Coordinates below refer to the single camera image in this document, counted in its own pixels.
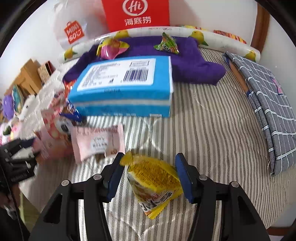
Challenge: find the pink yellow snack packet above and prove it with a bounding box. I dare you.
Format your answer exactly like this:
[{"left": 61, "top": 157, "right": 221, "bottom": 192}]
[{"left": 96, "top": 38, "right": 130, "bottom": 60}]

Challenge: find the yellow chip bag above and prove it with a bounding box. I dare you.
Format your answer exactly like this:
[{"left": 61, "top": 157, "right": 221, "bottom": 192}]
[{"left": 175, "top": 25, "right": 208, "bottom": 31}]

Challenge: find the blue tissue pack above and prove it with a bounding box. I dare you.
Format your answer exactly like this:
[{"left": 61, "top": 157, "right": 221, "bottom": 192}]
[{"left": 68, "top": 56, "right": 174, "bottom": 118}]

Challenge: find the purple towel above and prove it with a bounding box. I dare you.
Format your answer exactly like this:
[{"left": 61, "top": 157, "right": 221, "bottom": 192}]
[{"left": 63, "top": 36, "right": 227, "bottom": 86}]

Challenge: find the orange chip bag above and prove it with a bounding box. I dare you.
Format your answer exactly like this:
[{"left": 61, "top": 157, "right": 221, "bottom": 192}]
[{"left": 213, "top": 30, "right": 247, "bottom": 44}]

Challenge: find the grey checked fabric book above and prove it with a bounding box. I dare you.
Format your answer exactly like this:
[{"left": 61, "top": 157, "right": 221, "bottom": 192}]
[{"left": 223, "top": 52, "right": 295, "bottom": 175}]

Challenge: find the cardboard boxes stack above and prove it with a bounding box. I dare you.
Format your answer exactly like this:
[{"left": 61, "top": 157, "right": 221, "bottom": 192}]
[{"left": 4, "top": 59, "right": 42, "bottom": 95}]

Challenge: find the white Miniso plastic bag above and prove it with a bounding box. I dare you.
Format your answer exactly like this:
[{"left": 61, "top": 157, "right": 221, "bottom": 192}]
[{"left": 53, "top": 0, "right": 108, "bottom": 50}]

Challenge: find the patterned dark red box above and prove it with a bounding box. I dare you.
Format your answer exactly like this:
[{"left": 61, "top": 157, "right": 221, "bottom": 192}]
[{"left": 37, "top": 61, "right": 55, "bottom": 83}]

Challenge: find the brown wooden frame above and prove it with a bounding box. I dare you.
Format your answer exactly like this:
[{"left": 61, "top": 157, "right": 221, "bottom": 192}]
[{"left": 250, "top": 3, "right": 270, "bottom": 53}]

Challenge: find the yellow triangular snack packet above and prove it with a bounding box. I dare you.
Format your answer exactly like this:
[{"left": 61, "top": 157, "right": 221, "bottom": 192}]
[{"left": 120, "top": 152, "right": 183, "bottom": 219}]

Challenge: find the pink panda snack packet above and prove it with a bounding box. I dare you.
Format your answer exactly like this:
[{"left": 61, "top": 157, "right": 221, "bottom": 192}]
[{"left": 33, "top": 90, "right": 77, "bottom": 163}]

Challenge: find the green triangular snack packet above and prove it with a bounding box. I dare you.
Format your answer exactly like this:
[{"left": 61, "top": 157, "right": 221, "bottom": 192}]
[{"left": 154, "top": 32, "right": 179, "bottom": 54}]

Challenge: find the striped quilted bed cover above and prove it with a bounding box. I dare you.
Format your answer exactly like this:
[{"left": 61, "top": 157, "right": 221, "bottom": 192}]
[{"left": 19, "top": 47, "right": 296, "bottom": 241}]

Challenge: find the lemon print rolled mat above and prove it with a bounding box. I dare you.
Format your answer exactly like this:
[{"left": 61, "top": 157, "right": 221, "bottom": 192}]
[{"left": 58, "top": 26, "right": 261, "bottom": 64}]

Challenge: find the red paper Haidilao bag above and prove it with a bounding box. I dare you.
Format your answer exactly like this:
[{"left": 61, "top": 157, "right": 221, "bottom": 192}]
[{"left": 102, "top": 0, "right": 170, "bottom": 32}]

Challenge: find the pale pink snack bar packet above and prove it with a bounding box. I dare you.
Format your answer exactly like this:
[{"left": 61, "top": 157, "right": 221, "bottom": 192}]
[{"left": 71, "top": 124, "right": 125, "bottom": 164}]

